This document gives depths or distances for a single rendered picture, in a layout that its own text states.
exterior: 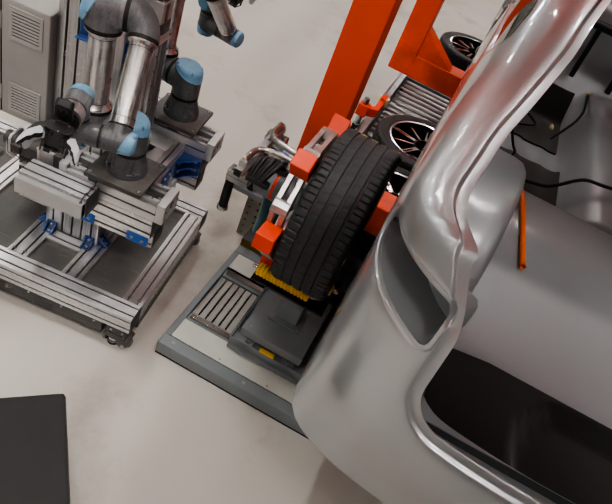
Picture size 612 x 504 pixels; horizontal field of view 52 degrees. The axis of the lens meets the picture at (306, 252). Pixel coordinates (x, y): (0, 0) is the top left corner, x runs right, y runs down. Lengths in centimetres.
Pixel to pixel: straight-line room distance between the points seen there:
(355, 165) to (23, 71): 126
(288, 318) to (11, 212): 133
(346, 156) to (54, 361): 147
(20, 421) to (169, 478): 63
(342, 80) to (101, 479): 184
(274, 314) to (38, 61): 140
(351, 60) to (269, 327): 120
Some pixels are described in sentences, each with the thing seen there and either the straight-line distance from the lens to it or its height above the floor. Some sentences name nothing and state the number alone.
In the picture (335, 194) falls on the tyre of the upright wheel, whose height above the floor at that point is 109.
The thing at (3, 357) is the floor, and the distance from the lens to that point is 283.
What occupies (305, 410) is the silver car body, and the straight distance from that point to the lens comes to 181.
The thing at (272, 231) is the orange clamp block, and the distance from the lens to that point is 222.
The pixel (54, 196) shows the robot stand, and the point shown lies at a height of 72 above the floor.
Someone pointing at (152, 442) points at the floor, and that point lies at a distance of 264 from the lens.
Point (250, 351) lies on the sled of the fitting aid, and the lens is 280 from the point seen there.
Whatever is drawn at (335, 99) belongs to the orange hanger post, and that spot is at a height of 107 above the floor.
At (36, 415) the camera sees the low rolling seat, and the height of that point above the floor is 34.
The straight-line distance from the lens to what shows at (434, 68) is 468.
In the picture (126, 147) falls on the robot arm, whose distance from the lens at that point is 200.
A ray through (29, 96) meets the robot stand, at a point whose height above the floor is 88.
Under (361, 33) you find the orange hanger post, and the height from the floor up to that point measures 138.
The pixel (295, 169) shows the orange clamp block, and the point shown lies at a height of 110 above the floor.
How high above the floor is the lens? 230
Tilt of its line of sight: 40 degrees down
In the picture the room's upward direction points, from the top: 24 degrees clockwise
